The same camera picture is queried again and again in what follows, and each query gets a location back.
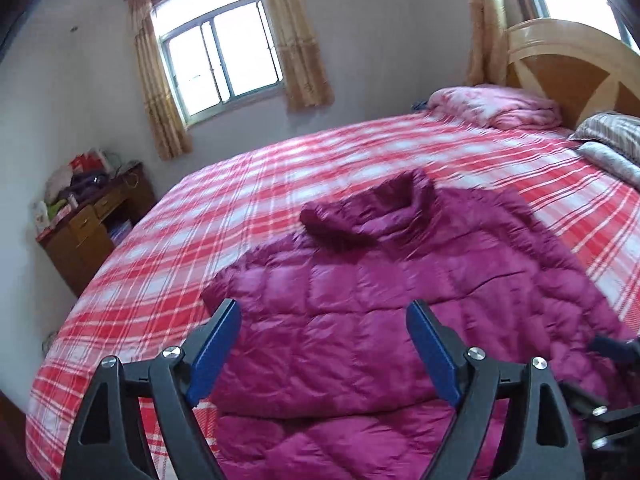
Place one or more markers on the magenta quilted down jacket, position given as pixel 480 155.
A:
pixel 350 310

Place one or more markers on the short beige curtain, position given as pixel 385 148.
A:
pixel 295 35

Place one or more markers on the white plastic bag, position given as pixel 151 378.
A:
pixel 59 182

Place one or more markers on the bed with red plaid sheet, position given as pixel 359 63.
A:
pixel 240 190

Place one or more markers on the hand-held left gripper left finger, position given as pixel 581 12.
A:
pixel 216 355

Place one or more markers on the folded pink floral blanket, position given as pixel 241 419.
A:
pixel 495 105

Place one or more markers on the red gift bag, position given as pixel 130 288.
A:
pixel 84 162

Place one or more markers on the brown wooden desk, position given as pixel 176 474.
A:
pixel 85 245

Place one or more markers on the dark purple clothes pile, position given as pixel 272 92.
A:
pixel 89 182

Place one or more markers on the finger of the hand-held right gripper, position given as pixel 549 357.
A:
pixel 595 410
pixel 612 347

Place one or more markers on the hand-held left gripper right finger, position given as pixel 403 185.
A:
pixel 433 355

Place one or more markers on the grey striped pillow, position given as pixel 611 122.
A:
pixel 612 127

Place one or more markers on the light patterned pillow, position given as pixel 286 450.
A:
pixel 612 160

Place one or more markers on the sliding window with metal frame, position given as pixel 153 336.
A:
pixel 220 55

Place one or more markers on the wooden bed headboard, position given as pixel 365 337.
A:
pixel 565 70

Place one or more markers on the long beige curtain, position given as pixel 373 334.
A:
pixel 157 85

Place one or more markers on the beige curtain beside headboard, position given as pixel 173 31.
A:
pixel 482 20

